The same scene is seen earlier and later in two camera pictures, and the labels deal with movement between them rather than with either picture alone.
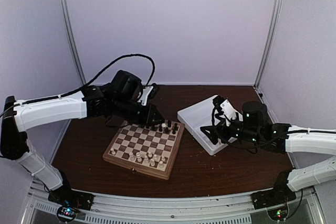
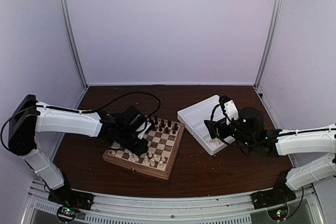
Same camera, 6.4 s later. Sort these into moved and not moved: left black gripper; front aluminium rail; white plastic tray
Moved: left black gripper
Not moved: white plastic tray; front aluminium rail
